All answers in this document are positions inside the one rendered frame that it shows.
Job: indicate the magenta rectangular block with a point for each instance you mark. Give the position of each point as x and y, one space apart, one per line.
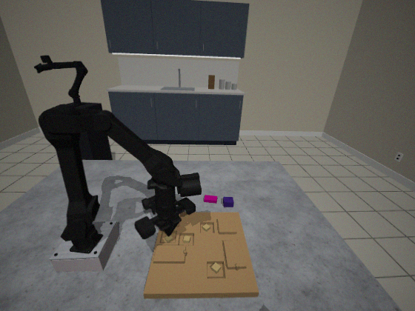
210 199

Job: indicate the tan wooden puzzle board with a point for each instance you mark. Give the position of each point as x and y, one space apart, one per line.
183 270

